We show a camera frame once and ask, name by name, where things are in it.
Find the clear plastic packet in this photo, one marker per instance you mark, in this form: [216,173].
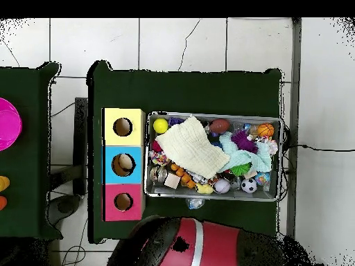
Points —
[195,203]

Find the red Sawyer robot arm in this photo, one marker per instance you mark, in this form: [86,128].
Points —
[219,249]

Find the clear mesh bin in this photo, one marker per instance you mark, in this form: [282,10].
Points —
[213,197]

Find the cream yellow cloth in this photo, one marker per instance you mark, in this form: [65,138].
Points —
[191,147]

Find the yellow ball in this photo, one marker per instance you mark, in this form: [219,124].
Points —
[161,126]

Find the small wooden block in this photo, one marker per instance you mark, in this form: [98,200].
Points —
[172,181]

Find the brown toy football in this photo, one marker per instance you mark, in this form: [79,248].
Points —
[219,126]

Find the white ball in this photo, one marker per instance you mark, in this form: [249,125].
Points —
[222,186]

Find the green spiky ball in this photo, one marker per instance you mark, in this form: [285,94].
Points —
[240,169]

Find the purple spiky toy with eyes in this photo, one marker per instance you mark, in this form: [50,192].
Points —
[244,142]

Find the mint green cloth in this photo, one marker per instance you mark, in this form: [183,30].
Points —
[249,160]

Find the small soccer ball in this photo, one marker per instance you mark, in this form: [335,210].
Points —
[249,185]

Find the orange toy basketball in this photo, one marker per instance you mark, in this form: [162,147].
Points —
[266,129]

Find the dark green side table cloth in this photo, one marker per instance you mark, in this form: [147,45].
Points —
[25,160]

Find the magenta plate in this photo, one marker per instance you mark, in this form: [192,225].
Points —
[8,124]

